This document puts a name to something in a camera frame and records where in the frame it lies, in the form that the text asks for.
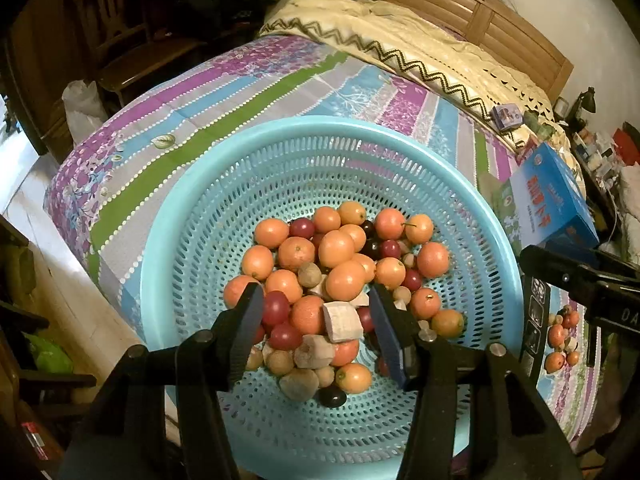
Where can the striped floral bed sheet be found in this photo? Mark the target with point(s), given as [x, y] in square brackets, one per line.
[200, 105]

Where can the blue cardboard box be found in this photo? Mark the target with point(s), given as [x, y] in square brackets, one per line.
[550, 195]

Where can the green and white carton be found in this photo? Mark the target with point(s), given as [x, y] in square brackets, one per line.
[502, 207]

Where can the dark purple grape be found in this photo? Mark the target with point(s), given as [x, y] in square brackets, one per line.
[368, 227]
[333, 398]

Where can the brown wooden wardrobe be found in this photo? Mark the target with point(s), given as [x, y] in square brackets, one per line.
[35, 60]

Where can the green plastic bag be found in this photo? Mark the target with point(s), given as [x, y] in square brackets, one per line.
[47, 355]

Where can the white plastic bag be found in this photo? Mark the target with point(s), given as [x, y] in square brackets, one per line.
[82, 110]

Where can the heap of oranges and longans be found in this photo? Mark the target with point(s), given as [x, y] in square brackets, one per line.
[556, 335]

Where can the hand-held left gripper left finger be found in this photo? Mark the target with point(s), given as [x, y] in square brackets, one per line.
[250, 310]

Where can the white yam chunk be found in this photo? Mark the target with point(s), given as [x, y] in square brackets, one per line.
[312, 351]
[318, 288]
[360, 300]
[341, 322]

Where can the small purple box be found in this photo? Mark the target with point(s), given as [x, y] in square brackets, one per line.
[506, 116]

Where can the light blue plastic colander basket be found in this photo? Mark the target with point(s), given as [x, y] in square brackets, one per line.
[210, 220]

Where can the beige round yam piece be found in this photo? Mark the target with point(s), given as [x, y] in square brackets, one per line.
[298, 385]

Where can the beige zigzag quilt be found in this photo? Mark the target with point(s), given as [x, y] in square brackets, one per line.
[400, 35]

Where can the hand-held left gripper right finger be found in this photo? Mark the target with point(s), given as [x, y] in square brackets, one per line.
[386, 330]

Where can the wooden chair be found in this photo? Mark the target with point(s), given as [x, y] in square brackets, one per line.
[125, 45]

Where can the cluttered bedside table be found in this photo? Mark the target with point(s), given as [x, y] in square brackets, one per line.
[610, 160]

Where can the group of red cherry tomatoes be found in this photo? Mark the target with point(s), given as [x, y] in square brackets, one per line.
[276, 307]

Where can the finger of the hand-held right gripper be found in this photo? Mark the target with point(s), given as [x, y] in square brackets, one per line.
[565, 272]

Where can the black desk lamp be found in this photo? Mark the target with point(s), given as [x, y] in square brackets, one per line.
[586, 100]

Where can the pile of small oranges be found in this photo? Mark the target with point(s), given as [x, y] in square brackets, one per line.
[295, 252]

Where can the wooden headboard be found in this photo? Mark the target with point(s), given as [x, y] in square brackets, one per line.
[480, 20]

